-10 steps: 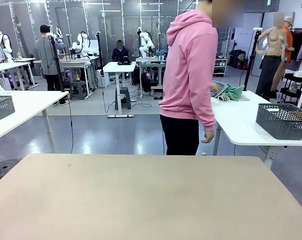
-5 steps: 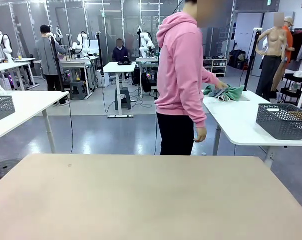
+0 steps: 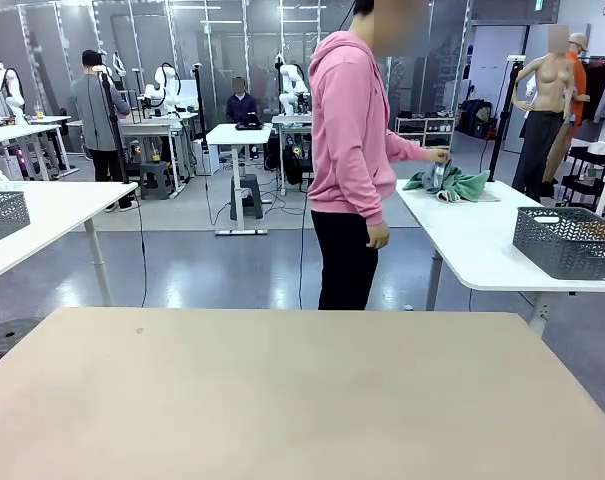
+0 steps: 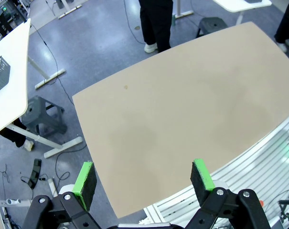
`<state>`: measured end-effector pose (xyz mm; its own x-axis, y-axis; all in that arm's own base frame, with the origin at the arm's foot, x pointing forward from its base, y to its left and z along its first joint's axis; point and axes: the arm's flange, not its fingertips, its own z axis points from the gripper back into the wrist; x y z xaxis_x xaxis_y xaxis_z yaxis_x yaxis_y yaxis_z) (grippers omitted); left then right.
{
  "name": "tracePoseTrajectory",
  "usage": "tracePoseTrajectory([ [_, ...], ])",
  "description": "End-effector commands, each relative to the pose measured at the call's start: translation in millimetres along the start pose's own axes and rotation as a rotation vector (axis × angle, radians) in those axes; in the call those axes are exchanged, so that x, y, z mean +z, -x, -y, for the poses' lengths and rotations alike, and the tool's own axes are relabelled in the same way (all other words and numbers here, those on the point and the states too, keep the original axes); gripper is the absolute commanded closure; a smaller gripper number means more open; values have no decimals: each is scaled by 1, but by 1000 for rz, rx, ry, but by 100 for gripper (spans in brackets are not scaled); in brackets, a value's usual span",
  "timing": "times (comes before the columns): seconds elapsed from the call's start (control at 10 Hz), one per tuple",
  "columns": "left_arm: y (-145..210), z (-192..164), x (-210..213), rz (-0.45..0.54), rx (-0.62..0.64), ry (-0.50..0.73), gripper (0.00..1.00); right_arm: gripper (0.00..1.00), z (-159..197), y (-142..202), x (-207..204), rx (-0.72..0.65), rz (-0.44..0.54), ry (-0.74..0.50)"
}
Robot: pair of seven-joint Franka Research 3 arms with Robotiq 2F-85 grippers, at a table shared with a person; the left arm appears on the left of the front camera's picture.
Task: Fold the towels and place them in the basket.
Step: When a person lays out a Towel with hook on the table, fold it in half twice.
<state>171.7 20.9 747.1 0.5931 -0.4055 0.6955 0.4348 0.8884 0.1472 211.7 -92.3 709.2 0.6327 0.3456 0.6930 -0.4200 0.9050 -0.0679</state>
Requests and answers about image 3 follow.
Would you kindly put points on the seated person in dark jacket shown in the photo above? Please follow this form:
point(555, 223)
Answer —
point(241, 107)

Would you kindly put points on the white hat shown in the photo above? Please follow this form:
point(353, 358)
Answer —
point(599, 149)

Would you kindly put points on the computer tower with coloured fans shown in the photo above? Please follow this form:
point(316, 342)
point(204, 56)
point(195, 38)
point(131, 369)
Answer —
point(294, 162)

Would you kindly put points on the cup with yellow drink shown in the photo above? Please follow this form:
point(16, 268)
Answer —
point(39, 112)

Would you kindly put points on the black bags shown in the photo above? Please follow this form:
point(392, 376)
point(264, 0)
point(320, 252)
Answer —
point(474, 117)

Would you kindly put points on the black shelf cart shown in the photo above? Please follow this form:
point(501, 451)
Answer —
point(582, 185)

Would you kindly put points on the black desk device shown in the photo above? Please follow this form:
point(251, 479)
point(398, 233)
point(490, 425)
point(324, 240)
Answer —
point(249, 123)

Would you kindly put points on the grey step stool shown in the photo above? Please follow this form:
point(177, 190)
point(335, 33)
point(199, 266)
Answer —
point(246, 195)
point(154, 177)

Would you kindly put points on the mannequin with orange shirt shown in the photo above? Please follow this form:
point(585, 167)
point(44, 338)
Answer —
point(578, 75)

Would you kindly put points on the grey background workbench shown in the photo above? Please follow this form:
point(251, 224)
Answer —
point(152, 127)

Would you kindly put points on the grey plastic lattice basket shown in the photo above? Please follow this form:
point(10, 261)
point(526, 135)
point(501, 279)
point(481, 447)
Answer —
point(557, 245)
point(4, 215)

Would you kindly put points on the beige mannequin with dark trousers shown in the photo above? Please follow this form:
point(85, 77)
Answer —
point(547, 85)

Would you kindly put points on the black stand with white head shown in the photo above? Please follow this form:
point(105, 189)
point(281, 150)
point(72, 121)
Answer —
point(502, 120)

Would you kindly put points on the green towel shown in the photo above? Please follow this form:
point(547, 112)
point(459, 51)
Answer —
point(469, 187)

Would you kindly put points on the person's left hand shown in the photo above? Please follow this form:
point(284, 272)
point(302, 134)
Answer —
point(437, 156)

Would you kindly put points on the white background workbench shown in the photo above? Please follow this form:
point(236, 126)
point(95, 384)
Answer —
point(17, 131)

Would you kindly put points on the black tripod pole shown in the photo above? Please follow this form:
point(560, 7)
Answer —
point(113, 125)
point(198, 100)

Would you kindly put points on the person in pink hoodie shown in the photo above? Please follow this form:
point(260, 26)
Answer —
point(347, 125)

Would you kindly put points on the low shoe shelf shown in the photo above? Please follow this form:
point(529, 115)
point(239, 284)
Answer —
point(424, 132)

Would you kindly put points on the person's right forearm pink sleeve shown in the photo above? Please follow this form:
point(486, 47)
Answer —
point(377, 205)

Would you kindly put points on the white standing desk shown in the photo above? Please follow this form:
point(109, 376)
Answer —
point(237, 137)

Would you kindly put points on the white table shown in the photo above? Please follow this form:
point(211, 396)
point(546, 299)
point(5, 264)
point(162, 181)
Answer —
point(462, 235)
point(57, 210)

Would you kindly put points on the clothing rack with clothes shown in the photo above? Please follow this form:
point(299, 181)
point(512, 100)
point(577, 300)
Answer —
point(599, 90)

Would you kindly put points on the white robot workbench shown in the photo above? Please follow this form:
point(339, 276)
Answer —
point(289, 120)

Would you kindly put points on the person's left forearm pink sleeve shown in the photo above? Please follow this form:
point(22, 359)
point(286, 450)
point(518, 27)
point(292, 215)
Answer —
point(407, 147)

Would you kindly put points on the yellow object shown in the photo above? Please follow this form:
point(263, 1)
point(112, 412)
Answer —
point(596, 231)

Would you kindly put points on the person in grey jacket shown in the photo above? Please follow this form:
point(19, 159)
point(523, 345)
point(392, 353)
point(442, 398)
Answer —
point(94, 115)

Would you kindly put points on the person's right hand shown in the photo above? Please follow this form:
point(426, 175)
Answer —
point(378, 236)

